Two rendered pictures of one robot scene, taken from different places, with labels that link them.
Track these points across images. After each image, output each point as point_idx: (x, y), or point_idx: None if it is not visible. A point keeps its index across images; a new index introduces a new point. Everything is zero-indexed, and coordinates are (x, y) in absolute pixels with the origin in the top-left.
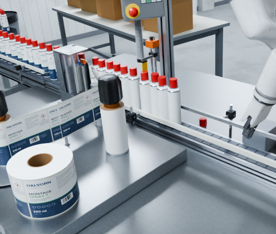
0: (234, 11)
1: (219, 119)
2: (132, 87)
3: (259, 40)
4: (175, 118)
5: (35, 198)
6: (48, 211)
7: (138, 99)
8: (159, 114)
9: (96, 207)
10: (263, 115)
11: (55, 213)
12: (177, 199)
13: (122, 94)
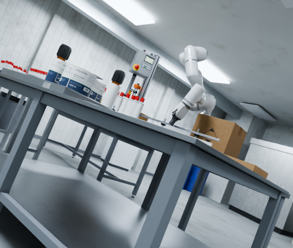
0: (186, 66)
1: (158, 120)
2: (118, 101)
3: (191, 82)
4: (135, 117)
5: (75, 77)
6: (76, 87)
7: (117, 108)
8: (127, 113)
9: (96, 102)
10: (182, 112)
11: (78, 91)
12: None
13: (122, 82)
